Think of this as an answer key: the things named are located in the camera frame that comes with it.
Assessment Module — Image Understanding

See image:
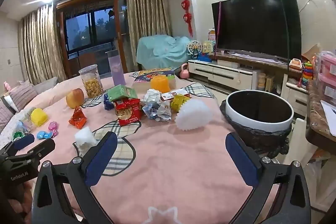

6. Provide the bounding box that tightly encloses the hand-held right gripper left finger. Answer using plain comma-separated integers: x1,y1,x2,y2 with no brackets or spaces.
31,132,118,224

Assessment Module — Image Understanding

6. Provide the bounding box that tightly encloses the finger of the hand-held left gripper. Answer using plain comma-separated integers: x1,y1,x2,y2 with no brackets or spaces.
5,138,56,169
0,134,35,157

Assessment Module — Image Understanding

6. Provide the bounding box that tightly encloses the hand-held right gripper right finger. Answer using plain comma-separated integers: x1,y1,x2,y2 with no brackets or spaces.
225,132,313,224

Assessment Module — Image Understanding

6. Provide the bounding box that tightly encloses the white waste bin black liner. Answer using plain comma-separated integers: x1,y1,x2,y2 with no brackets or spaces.
220,90,294,159

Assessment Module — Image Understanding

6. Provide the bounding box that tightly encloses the red snack packet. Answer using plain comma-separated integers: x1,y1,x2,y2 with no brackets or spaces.
115,98,143,127

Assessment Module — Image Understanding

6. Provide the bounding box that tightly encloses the blue snack packet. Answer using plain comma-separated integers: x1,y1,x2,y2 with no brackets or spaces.
103,93,116,110

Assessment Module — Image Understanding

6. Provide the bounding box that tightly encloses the white paper ball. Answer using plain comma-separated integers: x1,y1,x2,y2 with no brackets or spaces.
142,89,161,104

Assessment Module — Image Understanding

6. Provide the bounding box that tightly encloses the yellow foam fruit net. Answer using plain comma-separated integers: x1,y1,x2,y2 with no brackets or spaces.
170,95,190,112

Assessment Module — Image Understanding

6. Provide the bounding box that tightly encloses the orange foam fruit net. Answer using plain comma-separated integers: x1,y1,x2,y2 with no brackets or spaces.
150,75,168,90

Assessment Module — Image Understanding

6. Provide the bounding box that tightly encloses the red and white box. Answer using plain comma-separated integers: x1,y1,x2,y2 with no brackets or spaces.
160,89,190,102

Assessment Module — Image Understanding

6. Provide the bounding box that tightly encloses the green foil wrapper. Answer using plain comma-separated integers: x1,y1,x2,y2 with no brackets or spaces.
12,130,27,142

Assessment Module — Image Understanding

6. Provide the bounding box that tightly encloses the pale blue wrapper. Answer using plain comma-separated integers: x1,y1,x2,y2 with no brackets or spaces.
16,120,29,132

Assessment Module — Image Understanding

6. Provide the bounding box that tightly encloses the blue candy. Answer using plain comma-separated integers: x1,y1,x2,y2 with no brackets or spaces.
37,130,53,140

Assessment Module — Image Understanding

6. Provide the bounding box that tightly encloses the white foam piece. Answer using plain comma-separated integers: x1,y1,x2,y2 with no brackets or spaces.
74,127,97,156

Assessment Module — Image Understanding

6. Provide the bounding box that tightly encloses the small yellow foam cup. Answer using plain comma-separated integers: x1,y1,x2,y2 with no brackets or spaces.
31,108,47,126

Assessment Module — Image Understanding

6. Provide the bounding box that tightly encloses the pink candy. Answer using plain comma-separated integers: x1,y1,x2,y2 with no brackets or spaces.
48,121,59,138

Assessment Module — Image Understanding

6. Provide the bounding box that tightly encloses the striped cushion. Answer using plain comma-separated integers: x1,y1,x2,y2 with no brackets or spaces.
0,101,13,132
9,81,37,111

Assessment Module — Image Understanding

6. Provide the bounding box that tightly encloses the orange red wrapper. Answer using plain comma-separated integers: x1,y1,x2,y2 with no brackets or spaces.
69,106,88,127

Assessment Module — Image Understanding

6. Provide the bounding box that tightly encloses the grey cushion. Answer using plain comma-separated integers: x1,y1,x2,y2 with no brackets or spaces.
33,76,59,94

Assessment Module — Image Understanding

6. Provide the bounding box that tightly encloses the red apple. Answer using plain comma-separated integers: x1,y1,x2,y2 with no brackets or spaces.
66,88,85,109

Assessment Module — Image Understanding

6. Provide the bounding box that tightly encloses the white foam fruit net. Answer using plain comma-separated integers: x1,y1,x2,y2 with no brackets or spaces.
175,98,214,132

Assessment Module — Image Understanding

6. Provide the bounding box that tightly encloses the green snack box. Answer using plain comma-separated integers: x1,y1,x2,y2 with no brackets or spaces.
108,84,138,102

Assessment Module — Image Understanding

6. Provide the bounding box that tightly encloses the crumpled printed wrapper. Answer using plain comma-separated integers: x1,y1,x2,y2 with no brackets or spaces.
142,102,172,122

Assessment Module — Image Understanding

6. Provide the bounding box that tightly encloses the clear jar of yellow puffs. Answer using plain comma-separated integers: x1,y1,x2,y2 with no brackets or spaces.
79,64,103,99

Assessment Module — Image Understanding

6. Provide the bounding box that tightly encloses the purple tumbler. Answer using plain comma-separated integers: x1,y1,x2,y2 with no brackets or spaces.
107,50,126,86

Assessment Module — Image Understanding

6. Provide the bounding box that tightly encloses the marble counter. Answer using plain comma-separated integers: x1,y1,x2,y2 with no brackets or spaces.
306,80,336,153

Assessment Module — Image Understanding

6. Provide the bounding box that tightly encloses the white TV cabinet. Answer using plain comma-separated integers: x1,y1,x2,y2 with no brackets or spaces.
188,52,310,109

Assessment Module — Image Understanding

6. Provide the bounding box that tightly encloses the beige curtain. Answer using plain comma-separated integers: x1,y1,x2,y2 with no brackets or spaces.
18,4,67,85
126,0,172,73

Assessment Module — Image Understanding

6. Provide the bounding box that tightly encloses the white paper sheet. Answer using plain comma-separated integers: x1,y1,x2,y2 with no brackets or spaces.
320,99,336,135

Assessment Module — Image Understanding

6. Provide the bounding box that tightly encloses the colourful book box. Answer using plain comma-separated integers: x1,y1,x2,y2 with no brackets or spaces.
132,68,176,88

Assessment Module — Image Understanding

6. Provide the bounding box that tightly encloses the pink kettlebell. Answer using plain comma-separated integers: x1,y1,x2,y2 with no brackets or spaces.
179,63,189,79

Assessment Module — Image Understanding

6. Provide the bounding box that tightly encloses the toy cash register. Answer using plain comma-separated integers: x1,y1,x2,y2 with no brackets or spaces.
289,57,302,69

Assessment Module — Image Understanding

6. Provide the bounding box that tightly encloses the pink storage box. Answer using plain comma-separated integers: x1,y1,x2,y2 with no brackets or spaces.
316,50,336,75
316,73,336,106

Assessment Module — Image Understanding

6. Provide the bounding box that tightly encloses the pastel toy house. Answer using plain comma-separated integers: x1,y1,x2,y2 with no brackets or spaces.
203,40,216,54

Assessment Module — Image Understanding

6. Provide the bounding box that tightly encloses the ferris wheel toy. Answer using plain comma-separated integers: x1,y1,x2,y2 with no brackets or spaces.
187,40,203,59

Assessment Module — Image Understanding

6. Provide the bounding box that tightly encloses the teal covered armchair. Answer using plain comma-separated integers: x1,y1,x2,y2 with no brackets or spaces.
136,35,195,71

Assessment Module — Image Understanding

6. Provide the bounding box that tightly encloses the glass balcony door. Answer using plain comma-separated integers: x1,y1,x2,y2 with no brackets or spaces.
56,0,129,75

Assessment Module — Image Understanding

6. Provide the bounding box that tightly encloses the brown cardboard piece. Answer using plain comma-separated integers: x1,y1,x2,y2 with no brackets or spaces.
301,43,322,63

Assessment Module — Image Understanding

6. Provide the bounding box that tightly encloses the black television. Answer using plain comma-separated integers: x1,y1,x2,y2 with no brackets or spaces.
211,0,302,62

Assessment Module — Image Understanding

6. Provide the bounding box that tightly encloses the rainbow stacking ring toy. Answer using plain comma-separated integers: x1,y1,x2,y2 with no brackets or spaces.
301,61,315,88

